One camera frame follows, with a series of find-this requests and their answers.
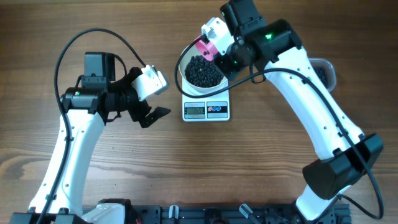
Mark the white digital kitchen scale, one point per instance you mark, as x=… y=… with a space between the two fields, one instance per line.
x=213 y=108

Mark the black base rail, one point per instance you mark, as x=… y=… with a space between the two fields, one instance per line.
x=217 y=214

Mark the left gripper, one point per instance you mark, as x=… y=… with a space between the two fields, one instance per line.
x=138 y=114

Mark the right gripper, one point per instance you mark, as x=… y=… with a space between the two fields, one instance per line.
x=228 y=70

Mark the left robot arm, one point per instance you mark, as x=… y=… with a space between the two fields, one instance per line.
x=85 y=109

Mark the black beans in bowl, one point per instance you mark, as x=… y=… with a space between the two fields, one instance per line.
x=202 y=73

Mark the white bowl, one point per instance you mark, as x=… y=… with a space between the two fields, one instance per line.
x=186 y=62

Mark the black beans in container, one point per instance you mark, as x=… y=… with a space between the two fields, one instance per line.
x=322 y=75

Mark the pink scoop blue handle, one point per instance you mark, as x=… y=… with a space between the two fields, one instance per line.
x=203 y=44

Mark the clear plastic container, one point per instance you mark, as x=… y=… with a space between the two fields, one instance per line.
x=328 y=66

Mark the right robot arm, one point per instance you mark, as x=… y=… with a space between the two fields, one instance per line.
x=275 y=51

